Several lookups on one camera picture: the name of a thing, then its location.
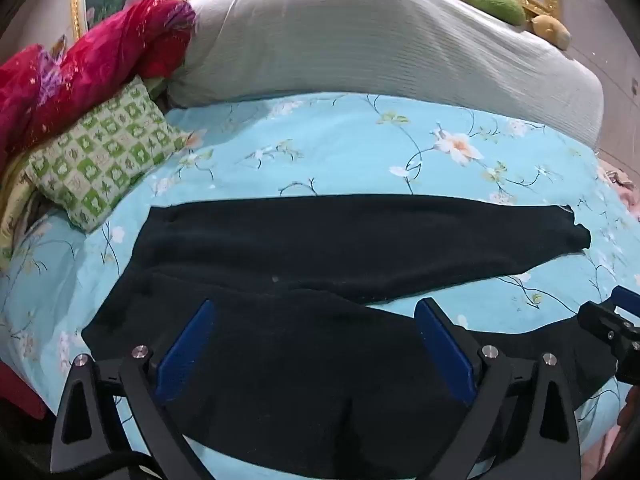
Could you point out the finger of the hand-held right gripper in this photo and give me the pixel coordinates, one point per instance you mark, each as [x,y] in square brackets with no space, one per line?
[629,299]
[607,325]

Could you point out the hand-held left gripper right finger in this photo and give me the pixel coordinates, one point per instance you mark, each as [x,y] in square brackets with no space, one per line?
[445,350]

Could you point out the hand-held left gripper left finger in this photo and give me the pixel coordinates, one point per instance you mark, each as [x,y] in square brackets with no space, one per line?
[187,350]

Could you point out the black pants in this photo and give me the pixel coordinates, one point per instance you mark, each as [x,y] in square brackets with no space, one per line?
[300,240]

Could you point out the pink cloth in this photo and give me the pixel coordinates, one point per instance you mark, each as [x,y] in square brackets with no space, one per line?
[622,185]

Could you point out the red cloth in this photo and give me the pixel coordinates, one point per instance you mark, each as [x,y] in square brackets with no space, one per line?
[20,390]

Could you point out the green checkered pillow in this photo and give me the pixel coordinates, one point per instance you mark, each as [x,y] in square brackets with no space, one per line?
[105,155]

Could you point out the blue floral bed sheet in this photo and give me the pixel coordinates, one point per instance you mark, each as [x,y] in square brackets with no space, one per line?
[350,145]

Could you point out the yellow green sheet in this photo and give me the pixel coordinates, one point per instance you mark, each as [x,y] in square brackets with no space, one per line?
[15,200]

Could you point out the yellow plush toy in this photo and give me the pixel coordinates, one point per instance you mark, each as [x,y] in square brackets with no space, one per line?
[550,30]

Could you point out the red floral blanket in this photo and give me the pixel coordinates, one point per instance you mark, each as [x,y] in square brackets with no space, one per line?
[100,60]

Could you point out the large grey white pillow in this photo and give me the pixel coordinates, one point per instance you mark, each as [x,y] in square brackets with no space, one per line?
[375,35]

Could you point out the green plush toy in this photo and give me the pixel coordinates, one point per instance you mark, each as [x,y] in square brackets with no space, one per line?
[495,4]

